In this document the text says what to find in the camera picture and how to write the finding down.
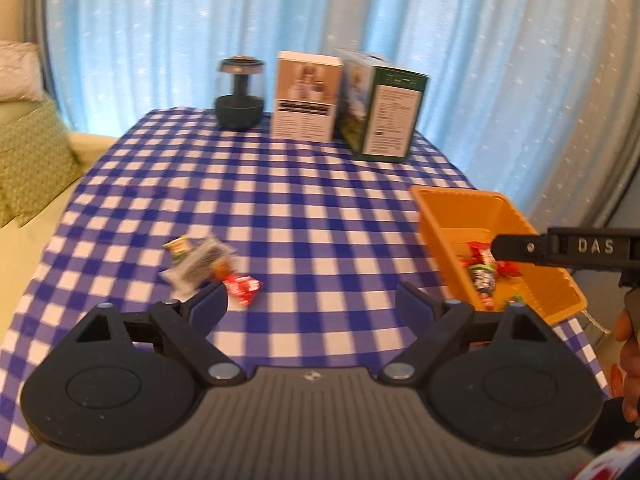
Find blue star curtain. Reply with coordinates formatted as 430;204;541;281
42;0;616;201

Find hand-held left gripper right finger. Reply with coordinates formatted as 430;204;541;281
377;281;557;387

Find orange plastic tray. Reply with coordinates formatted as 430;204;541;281
409;185;589;328

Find cream sofa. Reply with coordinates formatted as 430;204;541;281
0;130;118;341

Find white pillow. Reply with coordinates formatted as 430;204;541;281
0;41;45;104

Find green zigzag pillow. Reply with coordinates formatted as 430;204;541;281
0;98;85;228

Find blue white checkered tablecloth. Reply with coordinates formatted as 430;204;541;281
0;105;612;461

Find dark snack packet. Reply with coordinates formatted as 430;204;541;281
468;263;500;295

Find person's right hand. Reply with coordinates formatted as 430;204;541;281
614;304;640;426

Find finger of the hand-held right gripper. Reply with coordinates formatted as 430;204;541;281
491;232;551;266

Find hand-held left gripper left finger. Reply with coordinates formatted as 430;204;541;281
74;281;247;387

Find grey curtain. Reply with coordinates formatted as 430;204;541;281
530;0;640;233

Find clear plastic snack packet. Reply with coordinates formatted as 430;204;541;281
159;236;237;294

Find green carton box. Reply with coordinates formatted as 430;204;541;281
334;48;431;163

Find white carton box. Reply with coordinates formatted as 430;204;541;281
270;50;345;144

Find red white patterned clothing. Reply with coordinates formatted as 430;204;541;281
567;440;640;480

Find dark glass humidifier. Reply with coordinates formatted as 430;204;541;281
214;55;267;132

